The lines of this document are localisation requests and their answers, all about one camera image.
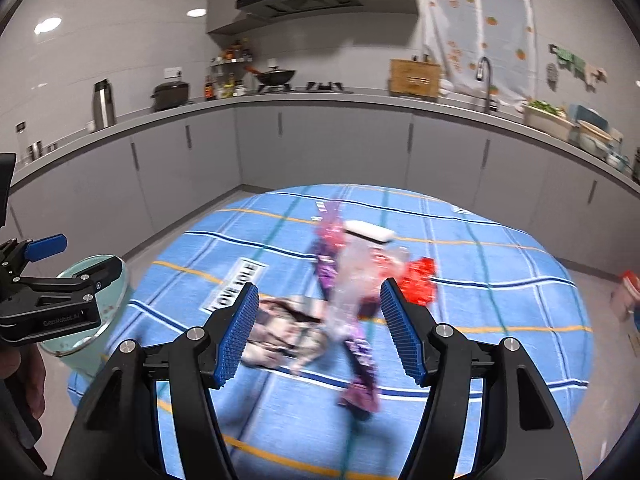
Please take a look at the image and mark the purple snack wrapper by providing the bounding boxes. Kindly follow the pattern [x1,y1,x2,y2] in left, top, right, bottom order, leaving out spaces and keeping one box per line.
[312,246,380,420]

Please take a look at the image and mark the red plastic wrapper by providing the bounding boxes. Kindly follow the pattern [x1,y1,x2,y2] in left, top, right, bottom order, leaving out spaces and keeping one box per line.
[399,257,437,308]

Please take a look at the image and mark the patterned paper wrapper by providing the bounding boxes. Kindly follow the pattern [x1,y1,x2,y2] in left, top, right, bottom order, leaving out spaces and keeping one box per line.
[241,296,330,375]

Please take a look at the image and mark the clear plastic bag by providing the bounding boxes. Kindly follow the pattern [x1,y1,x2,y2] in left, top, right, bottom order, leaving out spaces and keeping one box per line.
[324,237,409,341]

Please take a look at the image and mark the teal round trash bin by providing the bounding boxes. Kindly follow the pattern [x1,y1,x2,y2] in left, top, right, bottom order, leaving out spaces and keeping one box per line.
[39,255,134,382]

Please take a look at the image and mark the grey kitchen cabinets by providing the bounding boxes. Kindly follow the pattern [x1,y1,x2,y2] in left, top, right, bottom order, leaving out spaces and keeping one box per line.
[6,93,639,275]

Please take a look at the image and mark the kitchen faucet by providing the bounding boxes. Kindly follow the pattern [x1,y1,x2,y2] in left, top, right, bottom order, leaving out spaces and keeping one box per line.
[475,56,497,114]

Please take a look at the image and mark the person's left hand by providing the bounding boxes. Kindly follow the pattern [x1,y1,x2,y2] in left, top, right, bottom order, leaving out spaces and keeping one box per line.
[0,344,46,419]

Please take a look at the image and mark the stainless steel thermos jug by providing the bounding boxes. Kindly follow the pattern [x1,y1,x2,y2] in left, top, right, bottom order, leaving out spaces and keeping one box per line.
[92,79,116,130]

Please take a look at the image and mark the black rice cooker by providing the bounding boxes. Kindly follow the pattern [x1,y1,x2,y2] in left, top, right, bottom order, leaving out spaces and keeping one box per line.
[151,80,190,112]

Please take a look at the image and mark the blue plaid tablecloth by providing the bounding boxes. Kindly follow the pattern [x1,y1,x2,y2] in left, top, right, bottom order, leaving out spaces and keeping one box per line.
[67,183,597,480]

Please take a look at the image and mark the spice rack with bottles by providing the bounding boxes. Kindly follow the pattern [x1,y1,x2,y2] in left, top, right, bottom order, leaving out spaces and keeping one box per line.
[204,39,253,101]

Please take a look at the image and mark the pink cellophane wrapper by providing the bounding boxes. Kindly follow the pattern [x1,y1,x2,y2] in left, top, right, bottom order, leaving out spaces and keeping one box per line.
[314,200,346,257]

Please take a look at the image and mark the white rectangular box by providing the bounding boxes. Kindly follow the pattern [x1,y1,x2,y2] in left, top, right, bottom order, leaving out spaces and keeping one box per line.
[344,220,396,245]

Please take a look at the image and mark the black wok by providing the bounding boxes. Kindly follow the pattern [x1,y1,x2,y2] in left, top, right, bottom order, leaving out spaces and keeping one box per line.
[244,66,296,92]

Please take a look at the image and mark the gas stove burner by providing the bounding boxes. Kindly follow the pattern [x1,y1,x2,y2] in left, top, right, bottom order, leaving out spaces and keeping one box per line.
[305,81,345,92]

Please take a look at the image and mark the stacked dishes and bowls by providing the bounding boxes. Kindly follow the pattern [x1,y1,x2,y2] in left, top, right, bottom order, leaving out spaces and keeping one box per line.
[568,104,628,172]

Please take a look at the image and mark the basin with green vegetables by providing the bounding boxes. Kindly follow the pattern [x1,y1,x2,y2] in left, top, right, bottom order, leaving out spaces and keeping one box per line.
[523,103,574,142]

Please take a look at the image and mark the wooden knife block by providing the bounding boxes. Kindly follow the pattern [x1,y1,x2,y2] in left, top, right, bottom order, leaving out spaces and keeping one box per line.
[388,58,440,100]

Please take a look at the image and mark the patterned window curtain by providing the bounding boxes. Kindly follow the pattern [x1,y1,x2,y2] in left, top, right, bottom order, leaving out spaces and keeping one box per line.
[420,0,537,108]

